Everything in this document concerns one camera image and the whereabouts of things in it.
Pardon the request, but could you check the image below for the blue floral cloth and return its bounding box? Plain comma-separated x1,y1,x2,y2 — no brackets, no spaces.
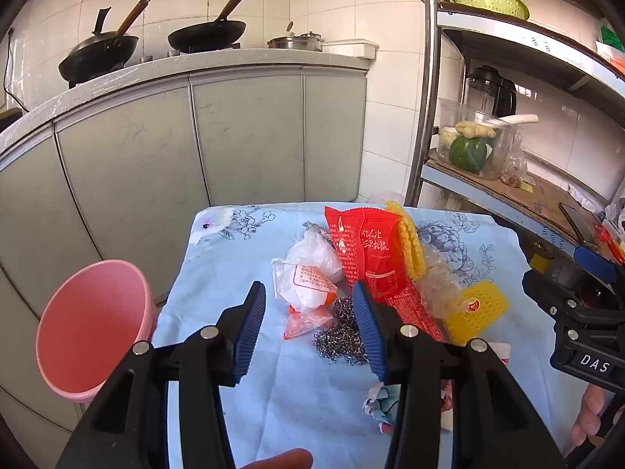
152,202,587,469

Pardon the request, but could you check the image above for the green white packet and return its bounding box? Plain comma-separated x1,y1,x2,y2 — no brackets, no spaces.
596,20,625,70

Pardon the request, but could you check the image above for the green squash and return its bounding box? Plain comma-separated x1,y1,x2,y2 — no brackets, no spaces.
448,136,494,173

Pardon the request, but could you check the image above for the speckled stone countertop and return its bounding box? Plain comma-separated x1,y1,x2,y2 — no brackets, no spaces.
0,48,377,157

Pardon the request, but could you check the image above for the green plastic basket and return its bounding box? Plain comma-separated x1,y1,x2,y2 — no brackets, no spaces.
448,0,530,21

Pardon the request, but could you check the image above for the pink plastic bucket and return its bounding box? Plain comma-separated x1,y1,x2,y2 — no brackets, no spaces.
36,260,158,404

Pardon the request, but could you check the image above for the black power cable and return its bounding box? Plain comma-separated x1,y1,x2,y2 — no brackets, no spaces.
2,27,23,108

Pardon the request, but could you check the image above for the white pink plastic bag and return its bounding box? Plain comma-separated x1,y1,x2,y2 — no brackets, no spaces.
437,342,513,433

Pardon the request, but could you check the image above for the person's left hand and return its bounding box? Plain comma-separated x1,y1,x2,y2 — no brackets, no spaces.
241,448,313,469

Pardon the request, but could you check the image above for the red plastic tool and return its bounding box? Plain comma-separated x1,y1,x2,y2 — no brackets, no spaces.
593,224,625,260

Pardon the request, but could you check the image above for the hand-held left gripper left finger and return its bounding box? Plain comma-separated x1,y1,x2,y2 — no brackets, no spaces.
61,281,267,469

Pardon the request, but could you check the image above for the black electric cooker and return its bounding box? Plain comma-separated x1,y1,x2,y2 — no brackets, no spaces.
0,106,24,132

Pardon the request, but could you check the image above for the steel wool scrubber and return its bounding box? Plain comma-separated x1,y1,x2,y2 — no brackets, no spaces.
312,295,369,366

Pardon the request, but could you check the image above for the ginger root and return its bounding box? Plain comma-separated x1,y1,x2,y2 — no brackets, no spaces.
455,121,496,140

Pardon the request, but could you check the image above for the floral wrapper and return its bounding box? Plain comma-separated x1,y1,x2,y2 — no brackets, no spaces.
361,382,406,435

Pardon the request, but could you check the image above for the white plastic tray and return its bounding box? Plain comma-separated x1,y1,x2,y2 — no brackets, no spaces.
320,39,380,59

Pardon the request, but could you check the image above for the cardboard sheet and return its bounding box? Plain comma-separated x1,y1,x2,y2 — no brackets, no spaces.
425,149,611,235

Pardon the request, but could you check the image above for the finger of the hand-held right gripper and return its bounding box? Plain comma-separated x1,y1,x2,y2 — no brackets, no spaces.
572,245,625,286
521,270,594,320

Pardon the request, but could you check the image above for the black wok with spatula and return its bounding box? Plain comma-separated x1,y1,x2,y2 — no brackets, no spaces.
59,0,153,85

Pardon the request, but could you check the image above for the red snack packet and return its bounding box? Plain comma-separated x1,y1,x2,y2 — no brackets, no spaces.
325,205,447,345

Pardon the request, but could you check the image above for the yellow corrugated plastic sheet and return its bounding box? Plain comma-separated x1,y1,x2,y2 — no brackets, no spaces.
385,200,428,281

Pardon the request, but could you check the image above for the white labelled plastic bag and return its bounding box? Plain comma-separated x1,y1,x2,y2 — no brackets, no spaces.
271,229,345,313

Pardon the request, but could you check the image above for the grey kitchen cabinet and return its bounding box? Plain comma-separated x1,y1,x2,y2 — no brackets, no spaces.
0,66,369,445

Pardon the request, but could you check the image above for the clear plastic container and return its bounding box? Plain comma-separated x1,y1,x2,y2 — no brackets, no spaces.
436,98,518,181

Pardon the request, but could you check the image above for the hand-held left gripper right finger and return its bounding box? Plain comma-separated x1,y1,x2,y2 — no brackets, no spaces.
352,281,555,469

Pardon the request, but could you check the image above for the clear bag of food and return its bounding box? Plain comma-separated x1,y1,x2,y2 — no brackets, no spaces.
499,132,530,189

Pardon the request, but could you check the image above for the black blender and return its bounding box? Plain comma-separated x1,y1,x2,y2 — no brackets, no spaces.
464,65,517,117

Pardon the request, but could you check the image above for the person's right hand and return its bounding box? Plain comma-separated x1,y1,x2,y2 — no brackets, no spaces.
561,383,616,457

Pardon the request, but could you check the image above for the black wok wooden handle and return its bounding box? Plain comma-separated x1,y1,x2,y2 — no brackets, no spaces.
167,0,252,52

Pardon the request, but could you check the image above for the yellow mesh sponge packet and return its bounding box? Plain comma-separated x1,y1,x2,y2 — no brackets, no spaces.
442,281,511,347

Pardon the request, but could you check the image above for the metal storage rack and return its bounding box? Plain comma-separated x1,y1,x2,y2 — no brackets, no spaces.
403,0,625,265

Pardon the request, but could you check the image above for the steel pot with lid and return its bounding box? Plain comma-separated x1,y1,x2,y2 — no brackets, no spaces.
267,32,324,52

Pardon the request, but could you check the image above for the clear bubble wrap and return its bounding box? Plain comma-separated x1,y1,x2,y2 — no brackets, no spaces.
417,242,472,320

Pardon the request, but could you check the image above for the orange translucent packet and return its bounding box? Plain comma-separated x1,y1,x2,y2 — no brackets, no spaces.
283,293,338,342

